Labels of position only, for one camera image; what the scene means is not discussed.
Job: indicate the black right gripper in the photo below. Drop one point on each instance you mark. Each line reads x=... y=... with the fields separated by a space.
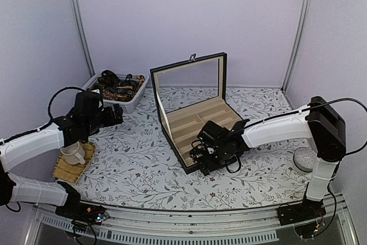
x=211 y=167

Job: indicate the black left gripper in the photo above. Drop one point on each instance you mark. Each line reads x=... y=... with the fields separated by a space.
x=111 y=120

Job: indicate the black compartment storage box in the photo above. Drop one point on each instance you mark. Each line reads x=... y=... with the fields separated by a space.
x=191 y=106

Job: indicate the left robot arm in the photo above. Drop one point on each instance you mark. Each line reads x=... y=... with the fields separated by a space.
x=86 y=118

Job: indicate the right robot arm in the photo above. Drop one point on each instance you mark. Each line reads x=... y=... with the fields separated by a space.
x=317 y=124

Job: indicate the brown patterned ties pile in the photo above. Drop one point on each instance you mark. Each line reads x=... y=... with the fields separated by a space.
x=116 y=89

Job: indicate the white plastic basket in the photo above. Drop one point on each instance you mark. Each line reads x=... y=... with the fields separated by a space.
x=128 y=107

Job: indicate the floral tablecloth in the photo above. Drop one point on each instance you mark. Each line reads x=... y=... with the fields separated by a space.
x=134 y=166

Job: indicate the white ceramic mug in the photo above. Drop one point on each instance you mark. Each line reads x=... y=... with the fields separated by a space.
x=74 y=154

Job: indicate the woven bamboo tray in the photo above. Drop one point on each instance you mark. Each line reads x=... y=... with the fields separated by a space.
x=71 y=173

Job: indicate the patterned round bowl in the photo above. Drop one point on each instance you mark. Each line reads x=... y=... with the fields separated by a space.
x=304 y=159

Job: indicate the aluminium front rail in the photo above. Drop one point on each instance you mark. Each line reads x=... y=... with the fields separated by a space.
x=235 y=226

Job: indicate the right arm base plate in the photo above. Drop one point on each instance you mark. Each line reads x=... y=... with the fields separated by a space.
x=306 y=210

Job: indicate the left metal frame post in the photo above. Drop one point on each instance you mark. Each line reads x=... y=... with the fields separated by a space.
x=82 y=36

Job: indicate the metal frame post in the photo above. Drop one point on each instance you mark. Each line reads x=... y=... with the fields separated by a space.
x=82 y=36
x=304 y=9

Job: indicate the right metal frame post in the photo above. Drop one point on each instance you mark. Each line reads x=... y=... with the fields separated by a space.
x=304 y=9

